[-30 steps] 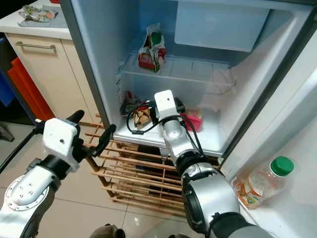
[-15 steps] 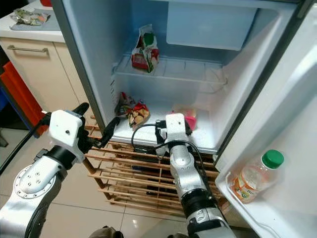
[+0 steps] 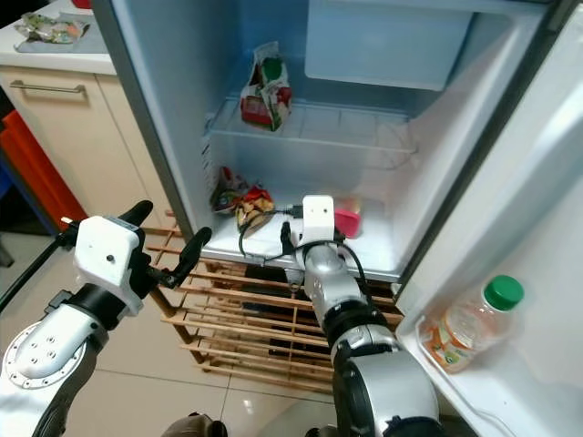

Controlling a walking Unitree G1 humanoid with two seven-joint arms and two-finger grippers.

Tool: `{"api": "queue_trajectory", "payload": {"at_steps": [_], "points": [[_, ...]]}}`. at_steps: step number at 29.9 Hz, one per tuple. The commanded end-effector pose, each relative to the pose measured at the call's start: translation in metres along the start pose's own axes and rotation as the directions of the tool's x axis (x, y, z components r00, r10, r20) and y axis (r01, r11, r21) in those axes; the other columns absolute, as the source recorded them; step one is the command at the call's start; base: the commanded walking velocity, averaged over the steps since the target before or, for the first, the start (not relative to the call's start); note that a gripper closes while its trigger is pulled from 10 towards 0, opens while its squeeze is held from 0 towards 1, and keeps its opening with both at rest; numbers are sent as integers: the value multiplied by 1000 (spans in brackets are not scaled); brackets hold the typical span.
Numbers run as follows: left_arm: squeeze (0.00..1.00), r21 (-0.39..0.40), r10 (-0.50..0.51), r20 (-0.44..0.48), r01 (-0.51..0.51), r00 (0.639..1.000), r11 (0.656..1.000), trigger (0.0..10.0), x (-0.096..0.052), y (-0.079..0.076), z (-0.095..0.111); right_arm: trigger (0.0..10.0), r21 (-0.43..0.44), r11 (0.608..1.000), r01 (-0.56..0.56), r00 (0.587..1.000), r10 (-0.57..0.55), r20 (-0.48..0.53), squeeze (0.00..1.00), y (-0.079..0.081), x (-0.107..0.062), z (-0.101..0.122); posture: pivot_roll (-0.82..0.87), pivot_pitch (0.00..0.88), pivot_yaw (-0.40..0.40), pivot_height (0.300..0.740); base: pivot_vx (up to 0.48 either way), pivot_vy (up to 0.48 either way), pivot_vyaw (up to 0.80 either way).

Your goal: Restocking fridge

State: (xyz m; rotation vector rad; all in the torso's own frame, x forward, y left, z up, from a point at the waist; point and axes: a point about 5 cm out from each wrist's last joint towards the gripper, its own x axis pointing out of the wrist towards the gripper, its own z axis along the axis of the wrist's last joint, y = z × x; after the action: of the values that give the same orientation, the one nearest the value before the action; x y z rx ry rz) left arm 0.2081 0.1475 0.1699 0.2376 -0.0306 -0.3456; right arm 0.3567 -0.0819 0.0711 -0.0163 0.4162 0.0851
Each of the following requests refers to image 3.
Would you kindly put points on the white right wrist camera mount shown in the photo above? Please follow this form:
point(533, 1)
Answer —
point(319, 220)

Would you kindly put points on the red green food bag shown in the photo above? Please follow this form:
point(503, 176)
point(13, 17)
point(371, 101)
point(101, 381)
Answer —
point(266, 100)

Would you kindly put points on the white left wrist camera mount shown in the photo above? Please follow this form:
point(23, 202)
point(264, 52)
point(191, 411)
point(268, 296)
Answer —
point(109, 259)

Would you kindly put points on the red flat board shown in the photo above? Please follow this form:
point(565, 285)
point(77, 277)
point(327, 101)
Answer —
point(36, 173)

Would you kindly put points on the white freezer compartment flap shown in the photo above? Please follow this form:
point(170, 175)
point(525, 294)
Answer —
point(383, 45)

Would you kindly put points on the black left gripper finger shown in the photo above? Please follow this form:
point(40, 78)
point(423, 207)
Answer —
point(138, 214)
point(193, 255)

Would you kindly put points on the red coffee machine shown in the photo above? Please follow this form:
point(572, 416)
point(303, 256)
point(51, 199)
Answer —
point(80, 4)

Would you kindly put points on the wooden wine rack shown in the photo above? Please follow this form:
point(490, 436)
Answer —
point(237, 309)

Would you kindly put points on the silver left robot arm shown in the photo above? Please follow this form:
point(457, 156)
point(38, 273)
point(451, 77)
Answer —
point(46, 364)

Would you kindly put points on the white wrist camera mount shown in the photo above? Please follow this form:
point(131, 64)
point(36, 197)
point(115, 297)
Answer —
point(319, 220)
point(109, 259)

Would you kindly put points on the red nut bag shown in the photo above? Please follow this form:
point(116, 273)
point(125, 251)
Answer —
point(253, 209)

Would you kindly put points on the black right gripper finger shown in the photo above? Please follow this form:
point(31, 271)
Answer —
point(289, 244)

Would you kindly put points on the frozen vegetable packet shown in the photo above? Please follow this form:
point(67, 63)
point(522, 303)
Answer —
point(50, 29)

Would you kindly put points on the juice bottle green cap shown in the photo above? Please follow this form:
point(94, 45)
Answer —
point(474, 323)

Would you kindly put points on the beige kitchen cabinet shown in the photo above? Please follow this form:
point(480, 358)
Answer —
point(109, 155)

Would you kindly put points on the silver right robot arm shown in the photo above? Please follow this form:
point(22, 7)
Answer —
point(337, 291)

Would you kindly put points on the blue-grey cloth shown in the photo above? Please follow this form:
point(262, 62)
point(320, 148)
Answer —
point(77, 45)

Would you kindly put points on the grey fridge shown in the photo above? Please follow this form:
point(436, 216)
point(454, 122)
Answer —
point(159, 109)

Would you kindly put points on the clear fridge shelf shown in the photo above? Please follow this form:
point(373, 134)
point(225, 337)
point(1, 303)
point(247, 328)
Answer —
point(310, 138)

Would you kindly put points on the colourful snack bag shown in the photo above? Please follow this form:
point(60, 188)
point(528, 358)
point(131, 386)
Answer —
point(223, 191)

